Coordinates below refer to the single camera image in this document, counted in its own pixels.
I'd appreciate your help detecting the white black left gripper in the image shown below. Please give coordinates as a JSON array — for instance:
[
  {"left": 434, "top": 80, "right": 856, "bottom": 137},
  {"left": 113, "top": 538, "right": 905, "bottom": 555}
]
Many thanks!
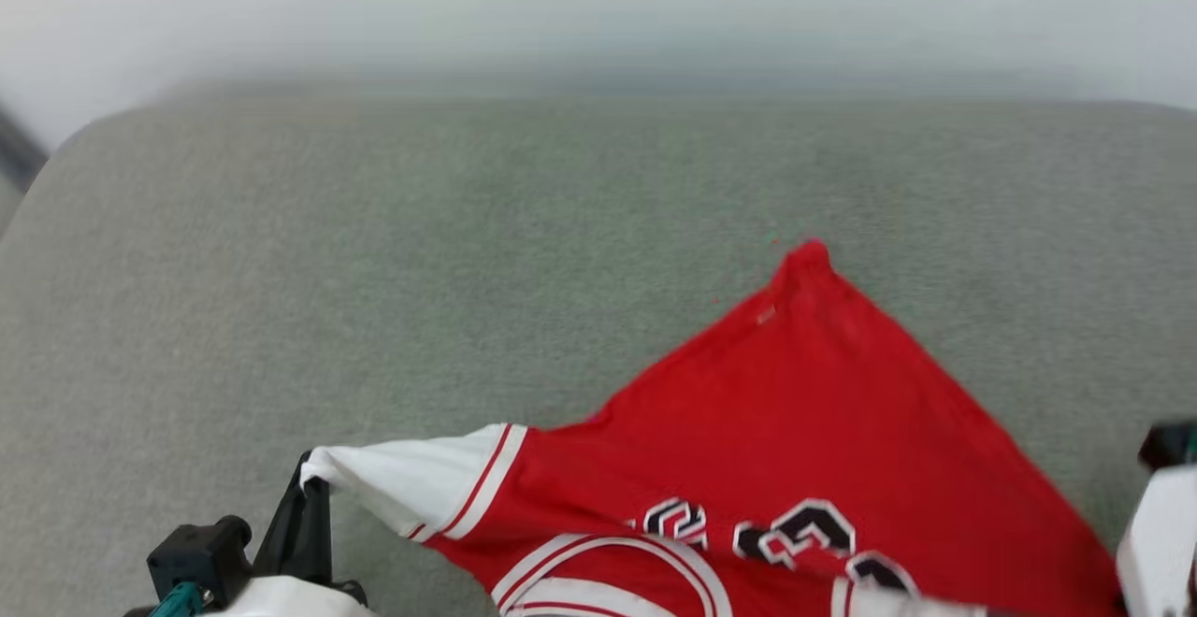
[{"left": 201, "top": 452, "right": 375, "bottom": 617}]

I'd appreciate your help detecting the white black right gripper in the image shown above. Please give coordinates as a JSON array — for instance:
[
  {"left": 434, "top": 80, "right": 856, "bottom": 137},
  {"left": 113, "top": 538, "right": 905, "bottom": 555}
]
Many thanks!
[{"left": 1117, "top": 465, "right": 1197, "bottom": 617}]

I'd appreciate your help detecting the red white basketball jersey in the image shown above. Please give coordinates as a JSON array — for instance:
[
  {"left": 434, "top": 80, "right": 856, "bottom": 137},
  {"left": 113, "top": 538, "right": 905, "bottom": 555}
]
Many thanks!
[{"left": 299, "top": 238, "right": 1125, "bottom": 617}]

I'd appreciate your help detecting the teal camera cable connector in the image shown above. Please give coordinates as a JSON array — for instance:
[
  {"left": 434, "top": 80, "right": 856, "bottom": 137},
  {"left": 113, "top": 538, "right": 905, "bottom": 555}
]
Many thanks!
[{"left": 148, "top": 581, "right": 205, "bottom": 617}]

